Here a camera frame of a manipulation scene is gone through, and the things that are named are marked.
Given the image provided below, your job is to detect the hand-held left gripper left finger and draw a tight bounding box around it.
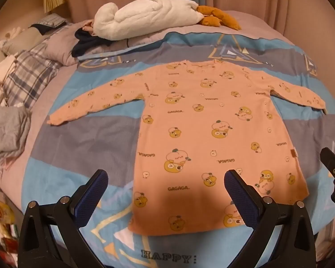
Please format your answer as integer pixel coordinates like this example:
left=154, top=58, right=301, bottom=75
left=18, top=169, right=109, bottom=268

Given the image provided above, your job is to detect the striped pillow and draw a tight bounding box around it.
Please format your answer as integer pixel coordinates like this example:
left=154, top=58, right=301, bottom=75
left=29, top=13, right=69, bottom=30

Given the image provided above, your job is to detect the dark navy garment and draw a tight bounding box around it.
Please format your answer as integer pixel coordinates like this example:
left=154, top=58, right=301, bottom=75
left=72, top=28, right=129, bottom=59

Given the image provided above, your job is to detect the colourful snack packet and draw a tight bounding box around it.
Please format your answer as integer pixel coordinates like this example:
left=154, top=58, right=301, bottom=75
left=0, top=195, right=20, bottom=257

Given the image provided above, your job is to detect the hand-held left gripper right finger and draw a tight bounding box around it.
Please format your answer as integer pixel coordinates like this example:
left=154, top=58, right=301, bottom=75
left=224, top=169, right=316, bottom=268

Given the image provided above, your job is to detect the blue grey printed blanket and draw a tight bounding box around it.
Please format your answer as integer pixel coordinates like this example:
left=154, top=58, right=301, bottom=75
left=22, top=31, right=335, bottom=268

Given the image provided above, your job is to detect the white cloth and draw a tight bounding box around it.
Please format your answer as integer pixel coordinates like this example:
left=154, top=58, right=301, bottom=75
left=0, top=54, right=17, bottom=109

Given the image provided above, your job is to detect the pink cartoon print shirt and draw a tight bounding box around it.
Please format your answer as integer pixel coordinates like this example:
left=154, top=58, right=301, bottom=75
left=47, top=59, right=328, bottom=236

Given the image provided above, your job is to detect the lilac bed sheet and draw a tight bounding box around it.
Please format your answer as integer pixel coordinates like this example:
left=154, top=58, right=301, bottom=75
left=0, top=10, right=299, bottom=229

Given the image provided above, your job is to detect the beige pillow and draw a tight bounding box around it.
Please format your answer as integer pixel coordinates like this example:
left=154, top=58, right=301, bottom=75
left=1, top=28, right=51, bottom=56

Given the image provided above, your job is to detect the grey cloth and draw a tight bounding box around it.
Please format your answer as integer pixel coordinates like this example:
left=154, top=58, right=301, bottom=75
left=0, top=107, right=31, bottom=159

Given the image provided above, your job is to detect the white goose plush toy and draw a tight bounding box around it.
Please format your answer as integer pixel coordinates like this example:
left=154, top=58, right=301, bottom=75
left=93, top=0, right=242, bottom=41

